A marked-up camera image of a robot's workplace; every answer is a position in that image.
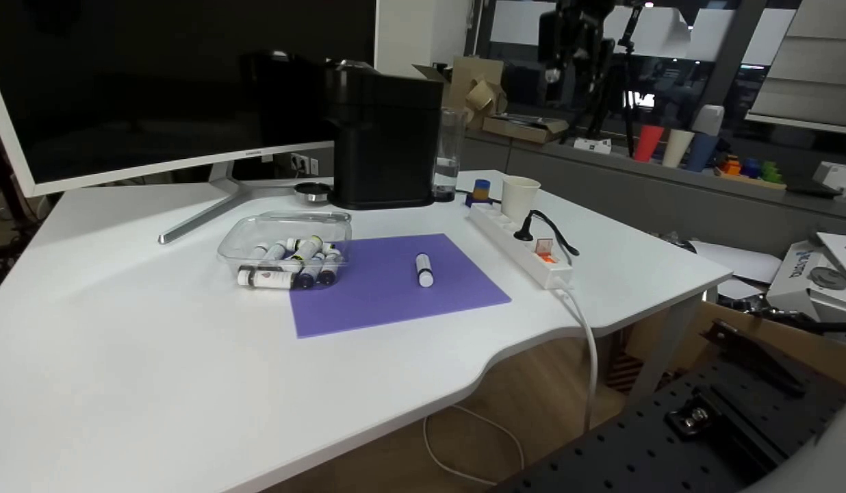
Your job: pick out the white power strip orange switch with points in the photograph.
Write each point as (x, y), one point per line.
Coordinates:
(512, 247)

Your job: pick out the white marker purple cap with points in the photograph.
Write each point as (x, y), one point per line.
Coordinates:
(424, 273)

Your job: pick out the purple paper mat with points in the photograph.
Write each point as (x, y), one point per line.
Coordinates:
(375, 291)

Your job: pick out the small blue orange object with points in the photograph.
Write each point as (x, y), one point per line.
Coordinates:
(480, 191)

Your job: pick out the white marker in container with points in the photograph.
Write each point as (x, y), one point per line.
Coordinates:
(262, 277)
(278, 254)
(330, 263)
(306, 262)

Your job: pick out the white paper cup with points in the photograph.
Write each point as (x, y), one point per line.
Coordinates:
(520, 195)

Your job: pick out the black coffee machine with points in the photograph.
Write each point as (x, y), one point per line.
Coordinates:
(383, 139)

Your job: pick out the black round dish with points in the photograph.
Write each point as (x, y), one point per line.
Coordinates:
(313, 192)

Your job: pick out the brown cardboard box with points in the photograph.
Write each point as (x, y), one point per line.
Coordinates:
(472, 92)

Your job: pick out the clear plastic container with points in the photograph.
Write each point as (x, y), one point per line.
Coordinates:
(258, 228)

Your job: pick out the grey side counter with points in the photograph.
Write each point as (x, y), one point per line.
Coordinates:
(642, 200)

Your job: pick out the red plastic cup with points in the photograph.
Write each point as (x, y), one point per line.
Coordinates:
(650, 144)

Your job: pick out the black tall tripod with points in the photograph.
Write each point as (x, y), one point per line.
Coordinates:
(576, 36)

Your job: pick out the grey metal table leg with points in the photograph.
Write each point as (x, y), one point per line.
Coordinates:
(664, 351)

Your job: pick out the white plastic cup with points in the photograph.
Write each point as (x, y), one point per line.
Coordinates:
(677, 150)

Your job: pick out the blue plastic cup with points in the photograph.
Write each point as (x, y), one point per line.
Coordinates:
(702, 155)

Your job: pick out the black perforated breadboard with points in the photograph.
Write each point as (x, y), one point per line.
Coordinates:
(642, 447)

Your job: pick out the white framed monitor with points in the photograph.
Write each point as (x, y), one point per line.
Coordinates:
(165, 92)

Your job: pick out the orange toy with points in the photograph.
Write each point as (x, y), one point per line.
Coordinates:
(732, 165)

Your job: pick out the blue toy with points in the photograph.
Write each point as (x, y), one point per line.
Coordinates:
(751, 169)

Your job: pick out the green toy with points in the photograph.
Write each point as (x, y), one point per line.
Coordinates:
(772, 170)

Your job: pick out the white printed box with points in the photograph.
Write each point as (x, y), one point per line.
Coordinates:
(809, 274)

